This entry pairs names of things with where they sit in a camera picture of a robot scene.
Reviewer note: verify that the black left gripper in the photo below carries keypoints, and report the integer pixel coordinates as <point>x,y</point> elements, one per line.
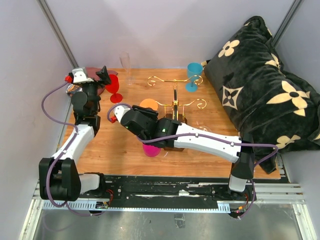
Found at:
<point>104,75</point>

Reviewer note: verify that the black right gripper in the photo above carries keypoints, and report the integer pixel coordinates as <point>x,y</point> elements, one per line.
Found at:
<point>149,112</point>

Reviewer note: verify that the red wine glass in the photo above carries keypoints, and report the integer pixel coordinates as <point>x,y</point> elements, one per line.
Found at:
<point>113,88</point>

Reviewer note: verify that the orange wine glass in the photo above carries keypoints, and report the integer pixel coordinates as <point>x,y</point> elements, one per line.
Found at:
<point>149,103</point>

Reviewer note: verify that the clear champagne flute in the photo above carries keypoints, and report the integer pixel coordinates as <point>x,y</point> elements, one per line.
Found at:
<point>126,64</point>

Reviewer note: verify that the pink wine glass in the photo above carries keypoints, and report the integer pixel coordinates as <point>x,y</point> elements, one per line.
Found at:
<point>150,151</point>

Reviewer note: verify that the gold wire glass rack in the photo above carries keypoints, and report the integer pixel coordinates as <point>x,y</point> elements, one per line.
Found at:
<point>176,110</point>

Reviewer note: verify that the blue wine glass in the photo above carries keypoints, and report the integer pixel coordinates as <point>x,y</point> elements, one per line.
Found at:
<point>194,71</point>

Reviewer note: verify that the clear round wine glass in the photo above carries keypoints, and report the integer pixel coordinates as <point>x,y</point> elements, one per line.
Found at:
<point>195,153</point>

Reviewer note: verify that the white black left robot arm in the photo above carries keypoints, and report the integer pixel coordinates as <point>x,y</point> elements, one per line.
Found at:
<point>59,180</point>

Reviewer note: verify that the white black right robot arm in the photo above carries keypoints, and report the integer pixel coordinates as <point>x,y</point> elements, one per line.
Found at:
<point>169,133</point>

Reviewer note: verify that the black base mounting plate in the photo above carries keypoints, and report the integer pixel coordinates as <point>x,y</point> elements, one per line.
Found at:
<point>169,193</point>

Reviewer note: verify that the black floral blanket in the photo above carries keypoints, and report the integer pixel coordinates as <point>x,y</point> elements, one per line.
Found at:
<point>260,98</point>

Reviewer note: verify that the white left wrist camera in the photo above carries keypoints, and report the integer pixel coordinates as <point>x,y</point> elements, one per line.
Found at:
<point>78,76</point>

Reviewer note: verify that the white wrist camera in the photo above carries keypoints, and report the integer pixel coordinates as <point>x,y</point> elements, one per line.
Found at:
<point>116,112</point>
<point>78,76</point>

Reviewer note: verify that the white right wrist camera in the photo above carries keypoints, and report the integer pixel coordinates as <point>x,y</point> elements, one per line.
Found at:
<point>116,112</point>

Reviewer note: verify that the aluminium frame rail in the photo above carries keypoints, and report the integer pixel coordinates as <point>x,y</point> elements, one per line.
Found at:
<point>46,10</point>

